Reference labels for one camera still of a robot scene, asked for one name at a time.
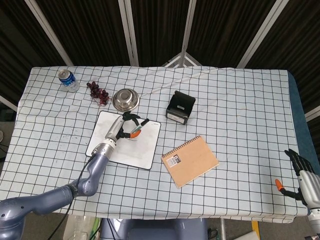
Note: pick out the blue white drink can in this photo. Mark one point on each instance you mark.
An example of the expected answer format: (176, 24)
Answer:
(68, 81)

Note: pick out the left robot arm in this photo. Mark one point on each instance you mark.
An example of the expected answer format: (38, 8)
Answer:
(95, 170)

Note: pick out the white screen frame post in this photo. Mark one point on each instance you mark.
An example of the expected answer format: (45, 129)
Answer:
(262, 35)
(188, 27)
(50, 35)
(128, 32)

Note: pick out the white board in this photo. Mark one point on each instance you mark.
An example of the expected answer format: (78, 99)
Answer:
(145, 150)

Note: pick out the white black checkered tablecloth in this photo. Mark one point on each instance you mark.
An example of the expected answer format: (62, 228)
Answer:
(237, 120)

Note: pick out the bunch of red grapes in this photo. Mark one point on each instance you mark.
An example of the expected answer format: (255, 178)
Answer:
(97, 93)

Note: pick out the white screen foot bracket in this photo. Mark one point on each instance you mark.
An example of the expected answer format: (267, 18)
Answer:
(183, 60)

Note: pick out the stainless steel bowl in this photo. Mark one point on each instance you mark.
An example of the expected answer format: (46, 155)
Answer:
(125, 100)

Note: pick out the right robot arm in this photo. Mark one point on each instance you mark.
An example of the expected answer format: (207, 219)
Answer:
(315, 217)

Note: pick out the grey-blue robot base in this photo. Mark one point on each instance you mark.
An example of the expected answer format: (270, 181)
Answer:
(155, 230)

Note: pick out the kraft spiral notebook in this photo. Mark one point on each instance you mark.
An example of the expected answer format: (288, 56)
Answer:
(192, 162)

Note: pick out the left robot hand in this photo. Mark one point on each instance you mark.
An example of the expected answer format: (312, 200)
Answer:
(115, 128)

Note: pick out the whiteboard marker with black cap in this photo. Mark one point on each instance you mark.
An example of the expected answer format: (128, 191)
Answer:
(140, 127)

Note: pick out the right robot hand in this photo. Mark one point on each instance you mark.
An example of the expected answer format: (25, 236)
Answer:
(310, 185)

